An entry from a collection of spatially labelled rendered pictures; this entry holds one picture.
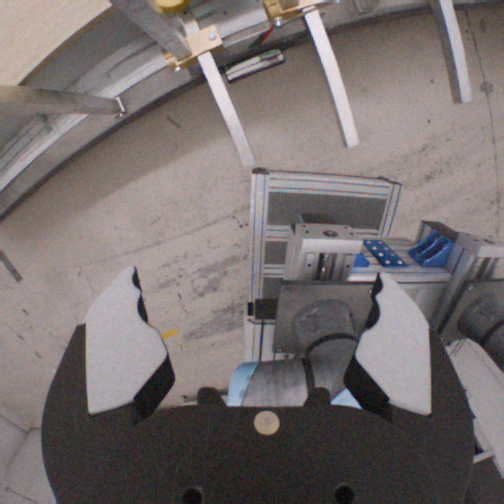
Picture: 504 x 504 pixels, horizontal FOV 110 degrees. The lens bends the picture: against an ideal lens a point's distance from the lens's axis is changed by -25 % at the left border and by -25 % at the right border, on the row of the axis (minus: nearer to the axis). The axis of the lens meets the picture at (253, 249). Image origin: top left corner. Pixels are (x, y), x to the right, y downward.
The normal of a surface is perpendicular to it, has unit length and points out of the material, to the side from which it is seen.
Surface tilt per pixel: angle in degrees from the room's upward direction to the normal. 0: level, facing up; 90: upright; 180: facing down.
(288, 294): 0
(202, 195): 0
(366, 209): 0
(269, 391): 67
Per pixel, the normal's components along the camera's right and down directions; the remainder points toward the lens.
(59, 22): 0.00, 0.47
